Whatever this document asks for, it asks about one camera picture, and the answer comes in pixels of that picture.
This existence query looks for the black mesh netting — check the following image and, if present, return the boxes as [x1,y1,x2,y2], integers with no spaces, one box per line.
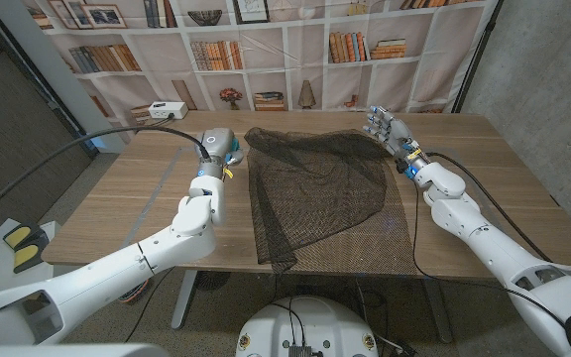
[243,126,415,275]

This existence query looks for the white table leg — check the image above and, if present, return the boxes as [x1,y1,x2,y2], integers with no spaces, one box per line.
[171,270,200,329]

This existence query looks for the grey table leg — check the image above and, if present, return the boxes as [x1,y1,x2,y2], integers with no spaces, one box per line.
[422,278,454,344]

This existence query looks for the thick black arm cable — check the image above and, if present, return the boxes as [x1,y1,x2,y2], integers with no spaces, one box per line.
[0,125,212,229]
[426,152,554,263]

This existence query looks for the black backdrop stand pole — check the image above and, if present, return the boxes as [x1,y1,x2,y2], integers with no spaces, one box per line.
[451,0,506,114]

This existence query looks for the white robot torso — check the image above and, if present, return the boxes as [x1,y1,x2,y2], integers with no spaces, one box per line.
[235,296,380,357]

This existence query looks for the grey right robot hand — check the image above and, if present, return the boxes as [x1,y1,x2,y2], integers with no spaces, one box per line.
[363,104,430,178]

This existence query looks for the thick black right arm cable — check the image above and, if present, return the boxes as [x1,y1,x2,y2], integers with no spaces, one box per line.
[426,152,554,263]

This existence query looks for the white power strip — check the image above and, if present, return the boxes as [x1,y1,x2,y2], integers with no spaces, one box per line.
[147,101,189,121]

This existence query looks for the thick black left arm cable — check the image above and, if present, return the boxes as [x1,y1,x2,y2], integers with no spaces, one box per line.
[0,125,212,229]

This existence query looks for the printed bookshelf backdrop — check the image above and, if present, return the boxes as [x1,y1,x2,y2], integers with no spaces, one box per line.
[20,0,503,145]

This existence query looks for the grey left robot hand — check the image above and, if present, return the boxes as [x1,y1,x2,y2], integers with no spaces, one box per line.
[196,127,245,179]

